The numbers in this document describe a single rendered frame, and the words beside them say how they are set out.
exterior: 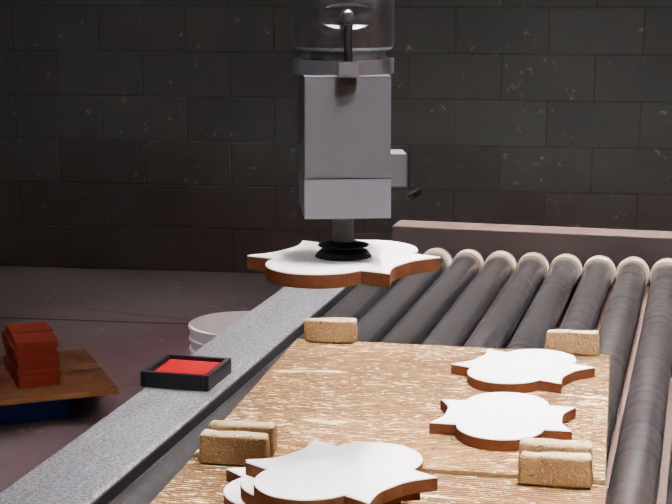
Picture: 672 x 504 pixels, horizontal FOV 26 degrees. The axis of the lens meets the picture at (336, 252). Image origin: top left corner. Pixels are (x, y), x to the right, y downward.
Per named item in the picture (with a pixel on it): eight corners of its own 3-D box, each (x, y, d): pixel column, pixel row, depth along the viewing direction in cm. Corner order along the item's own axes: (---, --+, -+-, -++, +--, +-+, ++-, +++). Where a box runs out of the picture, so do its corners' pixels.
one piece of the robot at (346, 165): (433, 24, 103) (430, 251, 106) (417, 20, 112) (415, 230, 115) (295, 24, 102) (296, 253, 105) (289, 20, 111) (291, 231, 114)
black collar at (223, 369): (140, 386, 153) (139, 371, 153) (166, 368, 160) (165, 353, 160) (208, 391, 151) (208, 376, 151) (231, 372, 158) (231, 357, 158)
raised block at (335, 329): (303, 342, 163) (303, 318, 163) (306, 338, 165) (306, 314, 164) (355, 345, 162) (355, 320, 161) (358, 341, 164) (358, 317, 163)
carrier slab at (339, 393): (193, 470, 126) (193, 452, 126) (296, 351, 165) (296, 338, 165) (604, 498, 119) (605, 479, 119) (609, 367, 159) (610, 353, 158)
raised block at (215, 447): (197, 464, 123) (197, 433, 122) (203, 457, 124) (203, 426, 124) (266, 469, 121) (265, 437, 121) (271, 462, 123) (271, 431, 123)
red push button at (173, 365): (150, 385, 154) (149, 372, 153) (170, 370, 159) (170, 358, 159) (204, 389, 152) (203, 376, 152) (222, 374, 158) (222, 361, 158)
